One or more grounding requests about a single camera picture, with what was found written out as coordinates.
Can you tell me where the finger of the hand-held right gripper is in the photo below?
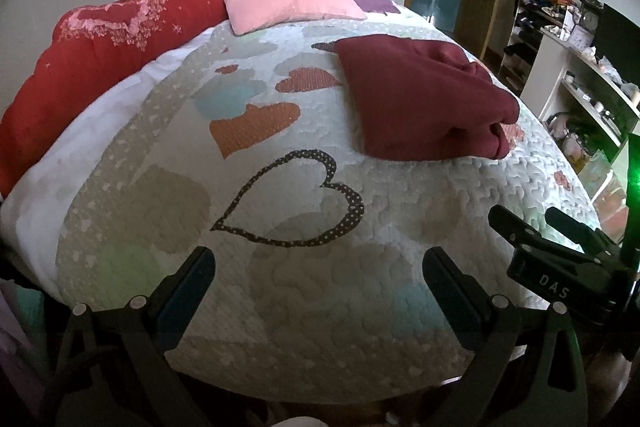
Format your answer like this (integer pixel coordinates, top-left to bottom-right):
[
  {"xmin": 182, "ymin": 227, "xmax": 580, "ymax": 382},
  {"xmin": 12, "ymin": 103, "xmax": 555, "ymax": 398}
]
[
  {"xmin": 544, "ymin": 205, "xmax": 622, "ymax": 259},
  {"xmin": 488, "ymin": 205, "xmax": 547, "ymax": 254}
]

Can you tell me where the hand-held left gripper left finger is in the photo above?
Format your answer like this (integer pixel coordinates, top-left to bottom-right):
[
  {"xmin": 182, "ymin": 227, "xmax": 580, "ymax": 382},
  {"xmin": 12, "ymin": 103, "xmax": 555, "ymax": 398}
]
[{"xmin": 37, "ymin": 246, "xmax": 217, "ymax": 427}]

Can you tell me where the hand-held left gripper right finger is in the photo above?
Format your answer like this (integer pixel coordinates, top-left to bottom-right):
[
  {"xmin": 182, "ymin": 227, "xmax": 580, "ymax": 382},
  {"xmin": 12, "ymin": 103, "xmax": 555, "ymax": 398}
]
[{"xmin": 421, "ymin": 246, "xmax": 591, "ymax": 427}]

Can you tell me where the maroon sweater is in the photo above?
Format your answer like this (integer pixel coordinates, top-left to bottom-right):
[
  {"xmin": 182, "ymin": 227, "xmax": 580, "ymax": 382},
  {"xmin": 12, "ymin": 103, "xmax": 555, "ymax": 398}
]
[{"xmin": 334, "ymin": 34, "xmax": 522, "ymax": 160}]

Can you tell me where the person's right forearm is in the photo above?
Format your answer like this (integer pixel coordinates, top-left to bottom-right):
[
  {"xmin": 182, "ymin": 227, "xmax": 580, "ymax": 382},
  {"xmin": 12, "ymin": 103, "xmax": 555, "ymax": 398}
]
[{"xmin": 582, "ymin": 342, "xmax": 637, "ymax": 427}]

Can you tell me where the pile of bags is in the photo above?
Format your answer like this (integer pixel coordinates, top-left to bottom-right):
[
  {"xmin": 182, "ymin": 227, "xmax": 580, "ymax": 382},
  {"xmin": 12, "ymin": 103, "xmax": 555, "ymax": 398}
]
[{"xmin": 547, "ymin": 112, "xmax": 601, "ymax": 168}]

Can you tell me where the heart-print quilted bedspread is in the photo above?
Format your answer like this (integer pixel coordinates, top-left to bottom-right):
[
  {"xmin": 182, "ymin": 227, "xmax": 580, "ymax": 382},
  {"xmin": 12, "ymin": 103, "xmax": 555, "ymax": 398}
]
[{"xmin": 55, "ymin": 4, "xmax": 603, "ymax": 405}]

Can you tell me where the white shelf unit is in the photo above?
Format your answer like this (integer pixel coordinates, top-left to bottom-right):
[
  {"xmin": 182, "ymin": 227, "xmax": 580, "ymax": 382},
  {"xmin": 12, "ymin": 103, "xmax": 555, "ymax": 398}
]
[{"xmin": 520, "ymin": 29, "xmax": 640, "ymax": 202}]

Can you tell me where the cluttered shoe rack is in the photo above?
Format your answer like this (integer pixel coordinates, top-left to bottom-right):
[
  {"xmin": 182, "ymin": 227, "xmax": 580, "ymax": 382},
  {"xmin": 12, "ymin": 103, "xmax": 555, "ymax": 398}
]
[{"xmin": 500, "ymin": 0, "xmax": 581, "ymax": 95}]

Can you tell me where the black monitor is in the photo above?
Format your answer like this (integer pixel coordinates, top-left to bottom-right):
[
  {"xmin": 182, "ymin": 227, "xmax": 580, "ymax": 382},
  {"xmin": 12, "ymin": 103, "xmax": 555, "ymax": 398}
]
[{"xmin": 592, "ymin": 3, "xmax": 640, "ymax": 80}]

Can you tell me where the dark desk clock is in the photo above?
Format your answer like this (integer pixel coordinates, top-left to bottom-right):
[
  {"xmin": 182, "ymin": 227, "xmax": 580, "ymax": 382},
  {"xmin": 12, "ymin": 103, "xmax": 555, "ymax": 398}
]
[{"xmin": 580, "ymin": 0, "xmax": 602, "ymax": 32}]

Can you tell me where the red patterned pillow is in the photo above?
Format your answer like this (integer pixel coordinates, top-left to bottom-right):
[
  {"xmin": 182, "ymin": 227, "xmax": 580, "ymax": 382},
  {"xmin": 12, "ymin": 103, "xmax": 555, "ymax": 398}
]
[{"xmin": 0, "ymin": 0, "xmax": 231, "ymax": 198}]

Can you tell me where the purple pillow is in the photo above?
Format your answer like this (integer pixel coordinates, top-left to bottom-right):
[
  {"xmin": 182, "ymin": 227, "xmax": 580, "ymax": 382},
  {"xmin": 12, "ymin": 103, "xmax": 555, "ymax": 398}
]
[{"xmin": 336, "ymin": 0, "xmax": 401, "ymax": 15}]

